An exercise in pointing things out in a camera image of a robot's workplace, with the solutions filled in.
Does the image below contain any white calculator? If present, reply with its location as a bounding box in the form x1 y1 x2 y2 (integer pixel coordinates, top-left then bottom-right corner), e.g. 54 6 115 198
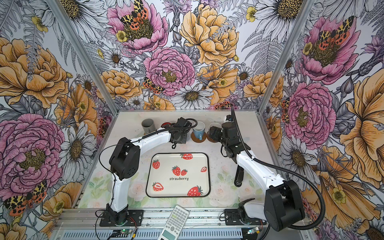
158 205 190 240

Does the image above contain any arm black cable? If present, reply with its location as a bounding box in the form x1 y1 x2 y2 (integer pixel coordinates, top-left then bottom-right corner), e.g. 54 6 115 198
229 104 326 240
94 117 199 240

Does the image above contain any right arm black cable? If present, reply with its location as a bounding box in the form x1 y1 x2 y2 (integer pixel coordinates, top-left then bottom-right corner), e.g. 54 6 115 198
229 104 326 240

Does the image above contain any purple white mug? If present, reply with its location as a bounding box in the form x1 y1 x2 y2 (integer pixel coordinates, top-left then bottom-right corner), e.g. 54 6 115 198
209 122 222 130

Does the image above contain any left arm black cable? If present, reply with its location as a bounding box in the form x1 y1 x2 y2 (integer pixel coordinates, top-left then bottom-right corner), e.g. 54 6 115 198
94 117 199 240

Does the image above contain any brown round wooden coaster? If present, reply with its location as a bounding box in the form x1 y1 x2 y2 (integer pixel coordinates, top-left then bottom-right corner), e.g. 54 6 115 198
207 136 217 143

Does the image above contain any left green circuit board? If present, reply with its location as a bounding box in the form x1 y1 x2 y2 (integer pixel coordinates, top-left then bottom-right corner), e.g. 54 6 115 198
111 229 137 238

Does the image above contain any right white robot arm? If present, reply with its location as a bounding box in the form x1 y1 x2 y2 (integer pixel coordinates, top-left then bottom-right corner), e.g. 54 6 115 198
208 122 305 232

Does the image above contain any grey mug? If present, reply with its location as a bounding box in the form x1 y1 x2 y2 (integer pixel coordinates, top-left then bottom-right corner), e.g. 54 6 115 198
142 119 157 135

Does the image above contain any blue white mug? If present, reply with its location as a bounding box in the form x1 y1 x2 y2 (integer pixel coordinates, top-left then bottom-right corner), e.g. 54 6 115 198
193 121 206 140

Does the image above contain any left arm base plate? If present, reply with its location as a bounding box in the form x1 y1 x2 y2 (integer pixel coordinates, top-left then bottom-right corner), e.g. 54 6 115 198
99 210 144 227

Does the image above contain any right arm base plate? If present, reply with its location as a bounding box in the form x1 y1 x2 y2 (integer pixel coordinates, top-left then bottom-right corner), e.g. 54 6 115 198
224 208 267 226

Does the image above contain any red mug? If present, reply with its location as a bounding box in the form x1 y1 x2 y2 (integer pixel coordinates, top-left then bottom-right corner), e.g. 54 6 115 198
161 122 171 128

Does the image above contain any green circuit board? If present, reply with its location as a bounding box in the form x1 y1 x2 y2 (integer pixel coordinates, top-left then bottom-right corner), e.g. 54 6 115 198
247 227 260 235
111 229 137 238

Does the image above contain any strawberry print serving tray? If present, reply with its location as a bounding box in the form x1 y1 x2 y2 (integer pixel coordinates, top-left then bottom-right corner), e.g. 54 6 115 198
146 153 211 198

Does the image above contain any right green circuit board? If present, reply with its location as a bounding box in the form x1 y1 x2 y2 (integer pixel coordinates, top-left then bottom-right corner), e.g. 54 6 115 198
247 227 260 235

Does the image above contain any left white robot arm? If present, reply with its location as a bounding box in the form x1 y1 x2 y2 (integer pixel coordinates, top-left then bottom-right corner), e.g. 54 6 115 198
104 118 198 226

